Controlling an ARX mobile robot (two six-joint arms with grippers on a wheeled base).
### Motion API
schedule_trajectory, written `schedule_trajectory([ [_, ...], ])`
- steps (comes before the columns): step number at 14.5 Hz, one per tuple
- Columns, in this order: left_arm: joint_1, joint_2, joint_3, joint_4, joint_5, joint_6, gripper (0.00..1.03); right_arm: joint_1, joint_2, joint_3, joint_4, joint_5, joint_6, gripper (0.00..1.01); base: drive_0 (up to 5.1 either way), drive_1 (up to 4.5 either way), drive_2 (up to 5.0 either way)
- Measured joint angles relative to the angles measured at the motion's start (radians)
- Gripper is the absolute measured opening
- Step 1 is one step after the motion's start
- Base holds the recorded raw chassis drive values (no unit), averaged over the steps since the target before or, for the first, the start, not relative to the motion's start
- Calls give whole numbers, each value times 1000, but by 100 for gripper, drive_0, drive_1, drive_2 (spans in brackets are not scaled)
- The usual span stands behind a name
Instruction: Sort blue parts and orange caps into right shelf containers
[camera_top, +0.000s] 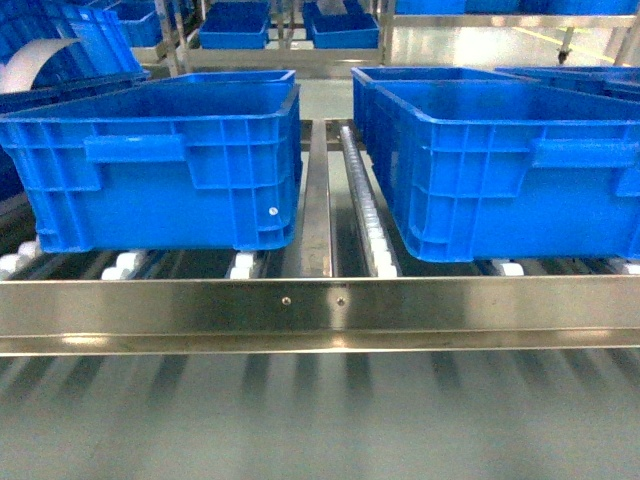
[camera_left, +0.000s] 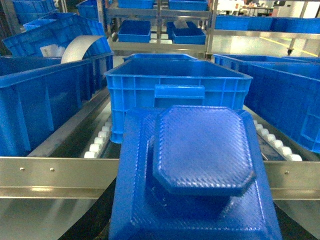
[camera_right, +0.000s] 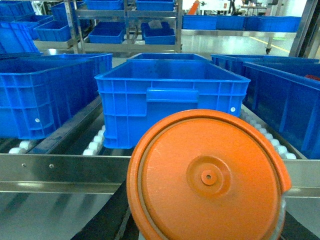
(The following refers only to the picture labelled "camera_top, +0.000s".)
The background blue bin left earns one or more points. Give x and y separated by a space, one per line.
236 25

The stacked blue bins left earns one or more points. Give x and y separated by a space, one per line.
62 52

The steel shelf front rail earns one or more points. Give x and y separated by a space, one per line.
318 315

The front left blue bin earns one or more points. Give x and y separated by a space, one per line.
163 166

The rear right blue bin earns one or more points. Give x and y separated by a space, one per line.
364 79

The background blue bin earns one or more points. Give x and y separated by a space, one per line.
355 29
236 25

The front right blue bin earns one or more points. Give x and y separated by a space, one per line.
480 170

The steel centre divider rail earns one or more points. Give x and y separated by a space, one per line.
316 259

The white roller track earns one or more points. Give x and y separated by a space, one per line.
378 252

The far right blue bin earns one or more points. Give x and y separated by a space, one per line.
610 81

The rear left blue bin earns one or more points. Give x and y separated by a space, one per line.
265 76

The background blue bin right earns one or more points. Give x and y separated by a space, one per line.
355 29

